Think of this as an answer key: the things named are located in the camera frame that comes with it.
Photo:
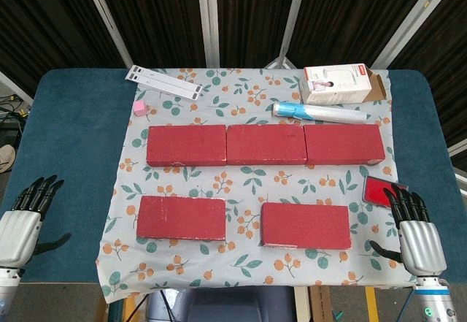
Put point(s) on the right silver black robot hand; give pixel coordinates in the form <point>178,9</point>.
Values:
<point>419,241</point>

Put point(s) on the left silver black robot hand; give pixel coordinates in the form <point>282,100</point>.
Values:
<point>18,230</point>

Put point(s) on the red brick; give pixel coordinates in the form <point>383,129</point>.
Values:
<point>182,218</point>
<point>306,225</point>
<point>343,143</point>
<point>266,143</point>
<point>186,145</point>

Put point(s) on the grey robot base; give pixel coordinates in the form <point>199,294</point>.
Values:
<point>219,305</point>

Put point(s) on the red ink pad tray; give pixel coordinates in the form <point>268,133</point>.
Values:
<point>376,190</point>

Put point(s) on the beige shoe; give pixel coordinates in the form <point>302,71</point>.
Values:
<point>5,157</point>

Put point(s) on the blue felt table mat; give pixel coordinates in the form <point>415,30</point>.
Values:
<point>73,136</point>

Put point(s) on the brown cardboard piece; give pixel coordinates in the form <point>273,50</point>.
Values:
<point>321,303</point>

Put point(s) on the white and blue roll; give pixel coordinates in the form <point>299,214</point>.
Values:
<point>321,112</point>

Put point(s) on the small pink cube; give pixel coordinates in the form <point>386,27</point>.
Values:
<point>140,108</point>

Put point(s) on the white product box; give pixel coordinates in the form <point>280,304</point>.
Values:
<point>335,86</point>

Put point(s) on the floral pattern tablecloth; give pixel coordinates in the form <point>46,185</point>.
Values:
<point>248,187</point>

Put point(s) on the white flat strip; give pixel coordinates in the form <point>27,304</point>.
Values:
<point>162,86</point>
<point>166,79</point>

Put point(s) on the grey tripod stand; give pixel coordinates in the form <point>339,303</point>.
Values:
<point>281,62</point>

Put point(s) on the white metal frame bar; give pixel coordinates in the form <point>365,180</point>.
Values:
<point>410,19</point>
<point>14,86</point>
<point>208,19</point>
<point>106,19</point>
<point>295,11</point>
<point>458,149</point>

